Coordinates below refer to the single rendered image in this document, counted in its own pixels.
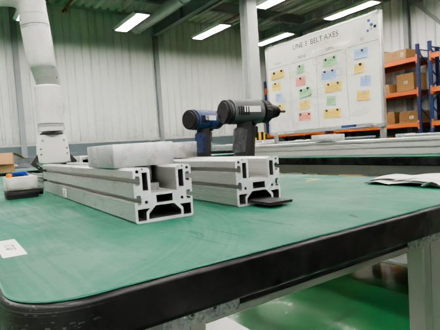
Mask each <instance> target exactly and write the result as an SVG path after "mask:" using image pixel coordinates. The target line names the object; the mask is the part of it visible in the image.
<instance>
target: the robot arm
mask: <svg viewBox="0 0 440 330"><path fill-rule="evenodd" d="M0 7H14V8H16V9H17V11H18V17H19V22H20V29H21V32H22V39H23V43H24V50H25V53H26V59H27V63H28V66H29V68H30V70H31V72H32V74H33V77H34V79H35V83H36V86H34V93H35V106H36V114H37V129H38V132H41V134H40V135H38V136H37V156H36V157H35V158H34V159H33V161H32V162H31V165H32V166H33V167H34V168H37V169H38V170H39V171H40V172H41V173H43V172H46V170H43V166H42V167H40V166H39V165H37V162H38V163H39V164H42V165H43V164H59V163H60V164H66V162H69V161H70V159H71V162H76V161H77V160H76V159H75V158H74V157H73V156H72V155H71V154H70V153H69V146H68V142H67V138H66V135H65V134H64V133H63V132H62V131H64V130H65V126H64V111H65V105H64V96H63V92H62V84H61V80H60V75H59V73H58V68H57V65H56V61H55V57H54V49H53V44H52V37H51V32H50V25H49V21H48V14H47V10H46V3H45V0H0ZM44 181H47V179H43V182H44Z"/></svg>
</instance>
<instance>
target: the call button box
mask: <svg viewBox="0 0 440 330"><path fill-rule="evenodd" d="M3 186H4V190H5V191H4V195H5V198H6V199H7V200H14V199H20V198H31V197H37V196H39V195H40V194H43V188H38V180H37V176H36V175H32V174H31V175H29V174H24V175H12V177H9V178H6V177H4V178H3Z"/></svg>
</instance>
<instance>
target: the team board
mask: <svg viewBox="0 0 440 330"><path fill-rule="evenodd" d="M265 60H266V83H267V94H268V101H270V102H271V104H273V105H277V106H278V107H279V108H280V110H285V113H280V115H279V116H278V117H276V118H273V119H271V120H270V122H269V128H270V136H274V144H279V139H278V135H284V134H300V133H309V132H325V131H333V130H349V129H358V128H374V127H377V128H380V138H381V139H383V138H387V129H386V127H387V115H386V85H385V70H384V40H383V24H382V10H380V9H378V10H374V11H371V12H369V13H367V14H364V15H361V16H358V17H355V18H353V19H350V20H347V21H344V22H341V23H339V24H335V25H333V26H329V27H327V28H324V29H321V30H318V31H315V32H313V33H309V34H307V35H303V36H302V37H298V38H296V39H292V40H290V41H287V42H284V43H281V44H278V45H276V46H272V47H269V48H266V49H265Z"/></svg>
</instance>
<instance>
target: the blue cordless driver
mask: <svg viewBox="0 0 440 330"><path fill-rule="evenodd" d="M182 123H183V125H184V127H185V128H186V129H188V130H197V133H195V138H194V141H196V146H197V157H210V156H211V141H212V132H211V131H213V130H214V129H220V128H221V127H222V125H224V124H222V123H221V122H220V120H219V119H218V116H217V111H212V110H197V109H191V110H187V111H185V112H184V114H183V117H182Z"/></svg>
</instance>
